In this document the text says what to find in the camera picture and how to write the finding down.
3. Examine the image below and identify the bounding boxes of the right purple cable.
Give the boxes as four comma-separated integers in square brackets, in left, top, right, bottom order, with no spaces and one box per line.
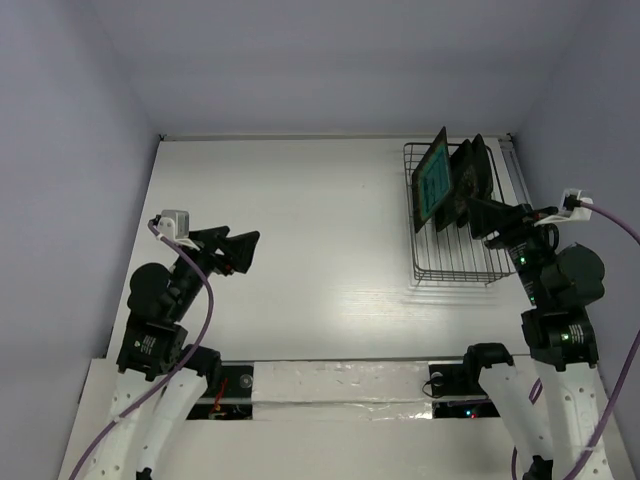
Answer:
[509,199,640,480]

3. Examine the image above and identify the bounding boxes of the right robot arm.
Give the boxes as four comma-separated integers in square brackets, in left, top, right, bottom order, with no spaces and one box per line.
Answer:
[460,191,613,479]

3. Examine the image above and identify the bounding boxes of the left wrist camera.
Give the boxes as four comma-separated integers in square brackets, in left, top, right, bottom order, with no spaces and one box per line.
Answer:
[153,210,192,246]

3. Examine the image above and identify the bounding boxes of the teal square plate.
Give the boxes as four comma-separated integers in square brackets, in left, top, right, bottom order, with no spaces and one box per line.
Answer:
[411,127,453,233]

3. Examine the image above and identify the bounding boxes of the wire dish rack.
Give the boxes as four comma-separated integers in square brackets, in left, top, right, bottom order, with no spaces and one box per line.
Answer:
[403,142,515,287]

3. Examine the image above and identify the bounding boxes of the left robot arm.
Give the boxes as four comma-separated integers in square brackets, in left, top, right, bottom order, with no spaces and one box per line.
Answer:
[69,210,260,479]

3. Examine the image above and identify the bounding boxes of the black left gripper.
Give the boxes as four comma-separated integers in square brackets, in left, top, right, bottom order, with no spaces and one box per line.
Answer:
[169,224,259,319]

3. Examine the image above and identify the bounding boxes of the black floral square plate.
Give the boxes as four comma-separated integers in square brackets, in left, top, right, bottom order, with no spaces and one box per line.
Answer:
[434,139,475,232]

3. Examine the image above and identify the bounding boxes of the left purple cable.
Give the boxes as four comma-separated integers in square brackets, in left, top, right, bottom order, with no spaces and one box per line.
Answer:
[67,219,217,480]

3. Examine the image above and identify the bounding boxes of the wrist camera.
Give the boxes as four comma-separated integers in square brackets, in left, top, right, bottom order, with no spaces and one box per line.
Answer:
[536,188,593,226]
[153,210,192,246]

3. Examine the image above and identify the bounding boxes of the purple cable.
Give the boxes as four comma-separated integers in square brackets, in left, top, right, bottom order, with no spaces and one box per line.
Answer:
[509,199,640,480]
[67,219,217,480]

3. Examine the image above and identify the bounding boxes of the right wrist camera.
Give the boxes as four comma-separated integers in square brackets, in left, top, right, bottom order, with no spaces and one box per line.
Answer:
[536,188,593,226]

